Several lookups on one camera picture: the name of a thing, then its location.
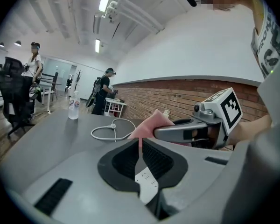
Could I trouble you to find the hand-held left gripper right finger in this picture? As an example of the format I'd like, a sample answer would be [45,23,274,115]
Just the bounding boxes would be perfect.
[142,138,233,220]

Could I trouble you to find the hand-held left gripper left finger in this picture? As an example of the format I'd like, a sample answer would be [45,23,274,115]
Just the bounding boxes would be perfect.
[22,138,159,224]

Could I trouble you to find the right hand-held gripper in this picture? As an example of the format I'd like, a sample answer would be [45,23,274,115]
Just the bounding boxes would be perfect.
[153,87,244,149]

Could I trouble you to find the pink cloth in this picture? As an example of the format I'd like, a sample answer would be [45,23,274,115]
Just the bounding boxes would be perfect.
[127,108,192,154]

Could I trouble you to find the white power strip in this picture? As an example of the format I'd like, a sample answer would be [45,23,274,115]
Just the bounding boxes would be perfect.
[134,167,160,205]

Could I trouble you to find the person's right forearm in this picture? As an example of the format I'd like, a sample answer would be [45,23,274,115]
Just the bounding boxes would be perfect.
[226,114,271,149]

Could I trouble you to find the person's right hand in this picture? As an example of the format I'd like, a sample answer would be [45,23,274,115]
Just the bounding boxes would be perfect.
[191,122,222,149]

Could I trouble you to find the small white table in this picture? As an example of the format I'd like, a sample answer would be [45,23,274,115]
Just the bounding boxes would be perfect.
[105,98,128,118]

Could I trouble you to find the clear plastic water bottle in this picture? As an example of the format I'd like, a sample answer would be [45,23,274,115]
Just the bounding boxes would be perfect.
[68,90,81,120]

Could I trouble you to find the white desk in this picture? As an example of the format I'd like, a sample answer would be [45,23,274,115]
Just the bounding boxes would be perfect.
[39,78,62,105]

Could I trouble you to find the black coat rack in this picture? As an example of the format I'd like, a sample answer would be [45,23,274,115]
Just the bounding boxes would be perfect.
[74,70,83,95]

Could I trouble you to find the black mesh office chair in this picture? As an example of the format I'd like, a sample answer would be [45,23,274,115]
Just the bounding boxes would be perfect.
[0,56,37,136]

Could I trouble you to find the person's white printed t-shirt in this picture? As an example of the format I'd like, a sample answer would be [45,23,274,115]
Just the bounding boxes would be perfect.
[251,0,280,79]

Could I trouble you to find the white ceiling pipes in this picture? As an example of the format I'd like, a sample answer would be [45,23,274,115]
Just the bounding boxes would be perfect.
[102,0,165,34]

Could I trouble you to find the unlit ceiling light fixture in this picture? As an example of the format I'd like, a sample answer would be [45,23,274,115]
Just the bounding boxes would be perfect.
[93,13,101,35]

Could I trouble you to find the white power cord with plug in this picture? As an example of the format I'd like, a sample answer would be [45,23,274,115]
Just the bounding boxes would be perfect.
[91,118,136,142]

